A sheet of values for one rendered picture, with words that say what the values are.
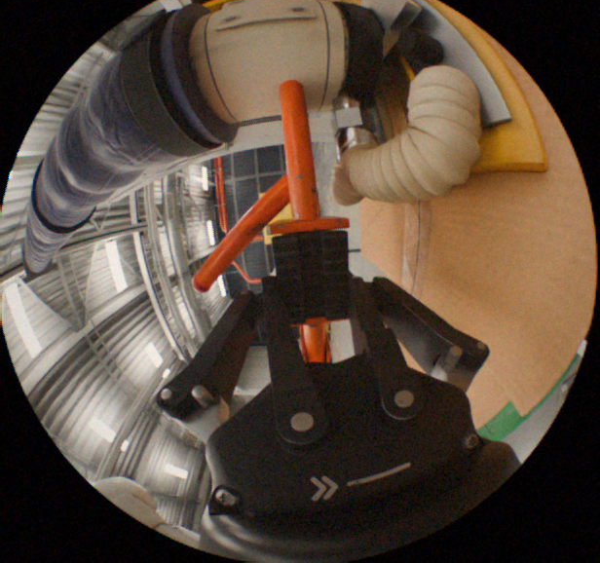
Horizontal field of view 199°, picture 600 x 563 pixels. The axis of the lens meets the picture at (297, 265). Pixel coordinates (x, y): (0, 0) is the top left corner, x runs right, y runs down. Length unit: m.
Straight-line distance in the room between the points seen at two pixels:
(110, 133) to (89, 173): 0.09
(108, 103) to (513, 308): 0.35
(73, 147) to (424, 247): 0.43
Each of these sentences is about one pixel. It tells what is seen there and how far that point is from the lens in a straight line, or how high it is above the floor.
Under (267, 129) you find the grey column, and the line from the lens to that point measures 1.26.
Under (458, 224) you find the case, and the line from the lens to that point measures 0.17.
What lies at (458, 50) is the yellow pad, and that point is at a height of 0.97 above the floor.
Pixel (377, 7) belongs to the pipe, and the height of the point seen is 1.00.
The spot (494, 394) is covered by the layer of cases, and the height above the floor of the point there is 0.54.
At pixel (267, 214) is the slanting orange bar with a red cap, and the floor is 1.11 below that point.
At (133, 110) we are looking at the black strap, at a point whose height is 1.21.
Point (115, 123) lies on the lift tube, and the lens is 0.21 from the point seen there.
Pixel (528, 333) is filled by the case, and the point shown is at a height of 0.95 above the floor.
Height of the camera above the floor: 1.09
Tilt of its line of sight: 1 degrees up
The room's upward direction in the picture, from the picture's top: 95 degrees counter-clockwise
